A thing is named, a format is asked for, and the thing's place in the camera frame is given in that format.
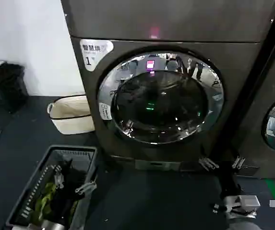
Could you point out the large white printed sticker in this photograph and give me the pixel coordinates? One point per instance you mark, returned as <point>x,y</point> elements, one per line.
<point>91,51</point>

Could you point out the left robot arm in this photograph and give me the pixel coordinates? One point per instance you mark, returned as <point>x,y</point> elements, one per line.
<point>52,225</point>

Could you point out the small white sticker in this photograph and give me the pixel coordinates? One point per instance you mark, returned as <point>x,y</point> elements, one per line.
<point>104,111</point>

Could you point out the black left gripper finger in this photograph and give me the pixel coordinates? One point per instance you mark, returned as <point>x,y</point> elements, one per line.
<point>59,179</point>
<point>86,188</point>

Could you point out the dark grey plastic basket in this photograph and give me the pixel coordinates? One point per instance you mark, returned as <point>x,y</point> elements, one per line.
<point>35,165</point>

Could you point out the cream fabric basket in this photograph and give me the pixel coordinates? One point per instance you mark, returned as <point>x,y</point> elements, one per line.
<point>70,115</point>

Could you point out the grey dryer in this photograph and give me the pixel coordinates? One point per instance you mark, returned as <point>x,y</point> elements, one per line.
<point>254,100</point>
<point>199,24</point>

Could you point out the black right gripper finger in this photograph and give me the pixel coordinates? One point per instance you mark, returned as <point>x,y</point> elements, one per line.
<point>238,162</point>
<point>208,164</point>

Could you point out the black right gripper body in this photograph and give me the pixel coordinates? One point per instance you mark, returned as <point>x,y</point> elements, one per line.
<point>230,187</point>

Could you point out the green garment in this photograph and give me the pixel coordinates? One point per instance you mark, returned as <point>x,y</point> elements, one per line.
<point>44,196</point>

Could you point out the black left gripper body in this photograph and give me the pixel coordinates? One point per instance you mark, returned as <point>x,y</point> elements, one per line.
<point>64,204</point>

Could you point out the black storage bin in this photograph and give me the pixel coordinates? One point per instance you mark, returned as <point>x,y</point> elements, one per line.
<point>5,88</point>

